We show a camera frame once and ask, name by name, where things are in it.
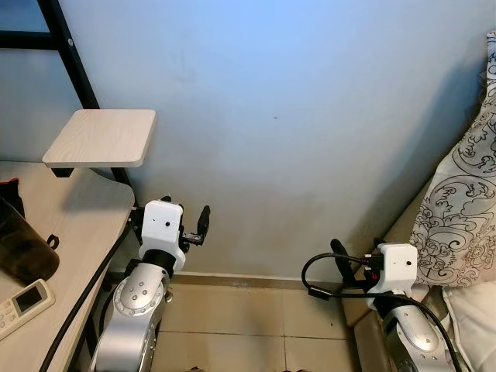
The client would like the black metal shelf frame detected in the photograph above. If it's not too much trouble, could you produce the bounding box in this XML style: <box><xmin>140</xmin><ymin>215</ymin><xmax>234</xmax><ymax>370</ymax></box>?
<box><xmin>0</xmin><ymin>0</ymin><xmax>139</xmax><ymax>204</ymax></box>

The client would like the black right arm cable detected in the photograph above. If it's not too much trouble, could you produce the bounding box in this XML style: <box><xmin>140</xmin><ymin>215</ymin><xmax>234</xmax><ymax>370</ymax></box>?
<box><xmin>301</xmin><ymin>253</ymin><xmax>388</xmax><ymax>299</ymax></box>

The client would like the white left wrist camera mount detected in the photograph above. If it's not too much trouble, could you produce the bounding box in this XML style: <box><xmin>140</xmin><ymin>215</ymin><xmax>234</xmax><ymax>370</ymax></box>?
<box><xmin>139</xmin><ymin>200</ymin><xmax>187</xmax><ymax>272</ymax></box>

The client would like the white remote control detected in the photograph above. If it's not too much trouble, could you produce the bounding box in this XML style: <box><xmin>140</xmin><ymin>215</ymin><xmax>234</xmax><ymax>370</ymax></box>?
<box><xmin>0</xmin><ymin>279</ymin><xmax>56</xmax><ymax>342</ymax></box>

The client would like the dark brown jar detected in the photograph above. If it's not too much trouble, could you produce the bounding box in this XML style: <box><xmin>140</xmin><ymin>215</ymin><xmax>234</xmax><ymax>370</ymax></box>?
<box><xmin>0</xmin><ymin>177</ymin><xmax>60</xmax><ymax>284</ymax></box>

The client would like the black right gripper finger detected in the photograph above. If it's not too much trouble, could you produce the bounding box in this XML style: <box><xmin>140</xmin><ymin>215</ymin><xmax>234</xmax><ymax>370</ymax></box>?
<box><xmin>331</xmin><ymin>239</ymin><xmax>351</xmax><ymax>280</ymax></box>

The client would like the light wooden desk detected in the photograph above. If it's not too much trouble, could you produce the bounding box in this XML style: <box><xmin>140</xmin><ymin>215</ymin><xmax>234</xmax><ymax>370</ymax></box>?
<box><xmin>0</xmin><ymin>161</ymin><xmax>136</xmax><ymax>372</ymax></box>

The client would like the white quilted mattress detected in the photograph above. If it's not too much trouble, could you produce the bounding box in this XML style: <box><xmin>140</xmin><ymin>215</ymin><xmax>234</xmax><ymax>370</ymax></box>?
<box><xmin>442</xmin><ymin>281</ymin><xmax>496</xmax><ymax>372</ymax></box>

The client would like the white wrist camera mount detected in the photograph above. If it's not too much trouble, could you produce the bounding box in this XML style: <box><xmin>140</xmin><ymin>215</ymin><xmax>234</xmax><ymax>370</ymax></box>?
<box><xmin>366</xmin><ymin>243</ymin><xmax>419</xmax><ymax>297</ymax></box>
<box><xmin>139</xmin><ymin>200</ymin><xmax>187</xmax><ymax>272</ymax></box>

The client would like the light wooden shelf board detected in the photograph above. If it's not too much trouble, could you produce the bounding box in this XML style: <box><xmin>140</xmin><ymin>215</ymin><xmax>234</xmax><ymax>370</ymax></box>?
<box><xmin>43</xmin><ymin>109</ymin><xmax>157</xmax><ymax>170</ymax></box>

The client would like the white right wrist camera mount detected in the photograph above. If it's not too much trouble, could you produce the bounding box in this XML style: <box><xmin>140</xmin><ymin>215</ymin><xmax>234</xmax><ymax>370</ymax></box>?
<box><xmin>366</xmin><ymin>243</ymin><xmax>419</xmax><ymax>297</ymax></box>

